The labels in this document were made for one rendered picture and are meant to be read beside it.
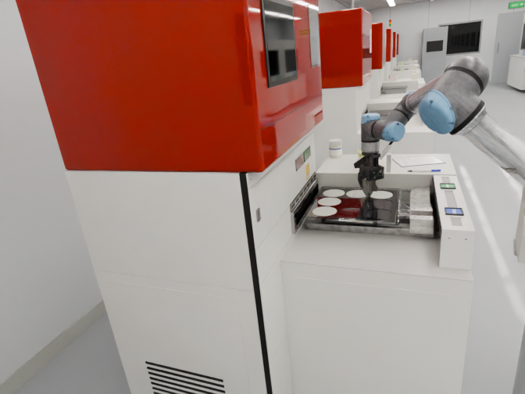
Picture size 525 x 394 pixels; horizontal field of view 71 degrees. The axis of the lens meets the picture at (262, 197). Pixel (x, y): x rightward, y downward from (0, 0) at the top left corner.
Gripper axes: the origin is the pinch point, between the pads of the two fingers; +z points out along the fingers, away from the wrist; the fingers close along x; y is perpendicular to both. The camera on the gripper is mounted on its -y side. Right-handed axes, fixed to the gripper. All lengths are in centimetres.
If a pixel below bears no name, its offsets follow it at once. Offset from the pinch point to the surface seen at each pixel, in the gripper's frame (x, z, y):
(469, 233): 4, -4, 54
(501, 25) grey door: 986, -84, -891
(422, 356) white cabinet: -9, 42, 52
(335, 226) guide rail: -20.7, 6.9, 10.3
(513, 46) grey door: 1017, -19, -869
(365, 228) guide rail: -11.1, 7.1, 17.2
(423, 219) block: 4.6, 0.5, 31.7
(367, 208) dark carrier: -6.7, 1.3, 11.5
